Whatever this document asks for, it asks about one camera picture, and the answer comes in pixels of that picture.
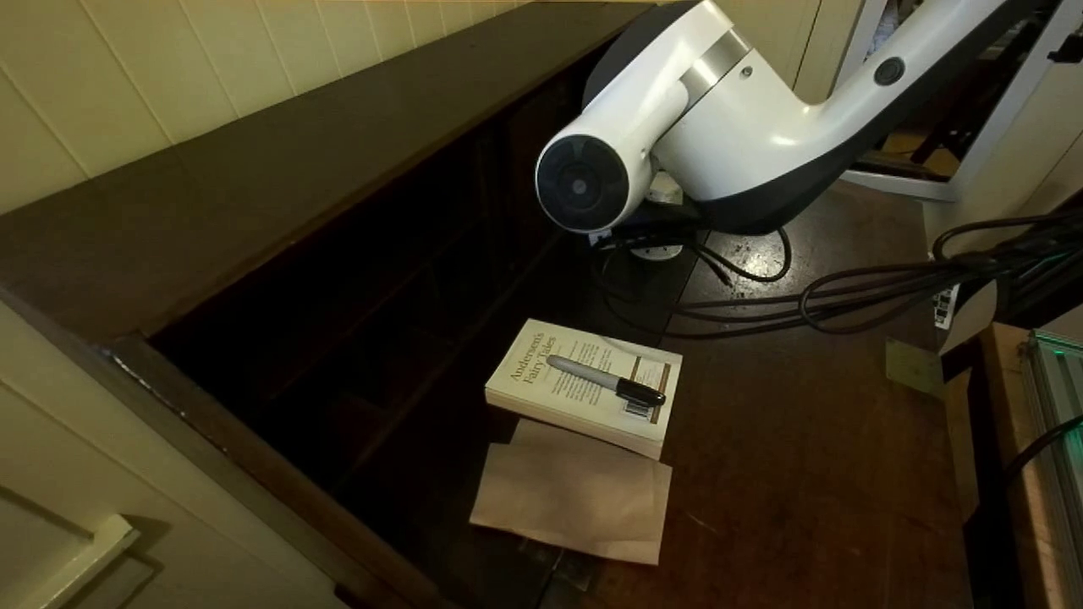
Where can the grey black-capped marker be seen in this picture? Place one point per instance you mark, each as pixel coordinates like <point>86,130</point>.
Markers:
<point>605,379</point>

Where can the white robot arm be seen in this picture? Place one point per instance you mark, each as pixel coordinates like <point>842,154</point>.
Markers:
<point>683,97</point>

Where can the white paperback book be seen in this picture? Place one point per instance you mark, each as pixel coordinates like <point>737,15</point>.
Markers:
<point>532,388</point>

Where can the brown paper sheet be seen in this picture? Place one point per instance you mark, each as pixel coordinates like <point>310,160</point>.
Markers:
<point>572,492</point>

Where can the dark wooden secretary desk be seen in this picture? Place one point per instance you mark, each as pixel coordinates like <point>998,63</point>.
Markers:
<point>320,292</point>

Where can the small tan sticky note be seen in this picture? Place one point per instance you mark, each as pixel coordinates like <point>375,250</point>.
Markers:
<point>913,366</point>

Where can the white power strip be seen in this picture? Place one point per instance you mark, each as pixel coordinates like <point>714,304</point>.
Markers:
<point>946,304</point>

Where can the light wooden side table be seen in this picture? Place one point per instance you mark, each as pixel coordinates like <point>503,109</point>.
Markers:
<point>1037,466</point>

